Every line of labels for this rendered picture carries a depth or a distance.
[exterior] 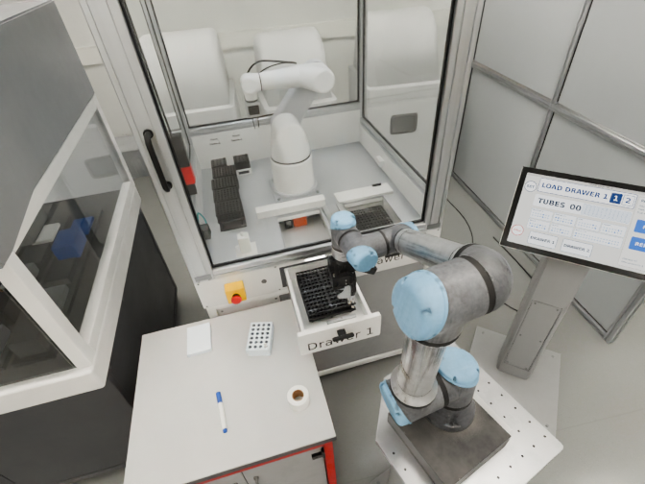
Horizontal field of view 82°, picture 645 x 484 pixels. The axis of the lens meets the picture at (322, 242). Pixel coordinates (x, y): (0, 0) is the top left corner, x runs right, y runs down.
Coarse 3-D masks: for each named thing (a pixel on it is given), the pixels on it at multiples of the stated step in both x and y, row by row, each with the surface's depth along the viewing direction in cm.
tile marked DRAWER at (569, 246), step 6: (564, 240) 135; (570, 240) 134; (564, 246) 135; (570, 246) 134; (576, 246) 134; (582, 246) 133; (588, 246) 132; (570, 252) 134; (576, 252) 133; (582, 252) 133; (588, 252) 132
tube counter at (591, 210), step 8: (568, 208) 135; (576, 208) 134; (584, 208) 133; (592, 208) 132; (600, 208) 131; (608, 208) 130; (592, 216) 132; (600, 216) 131; (608, 216) 130; (616, 216) 129; (624, 216) 128
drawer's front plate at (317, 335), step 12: (336, 324) 124; (348, 324) 124; (360, 324) 125; (372, 324) 127; (300, 336) 121; (312, 336) 123; (324, 336) 124; (360, 336) 130; (300, 348) 125; (312, 348) 127; (324, 348) 128
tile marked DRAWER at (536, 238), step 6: (534, 234) 139; (540, 234) 138; (546, 234) 137; (528, 240) 140; (534, 240) 139; (540, 240) 138; (546, 240) 137; (552, 240) 137; (546, 246) 137; (552, 246) 136
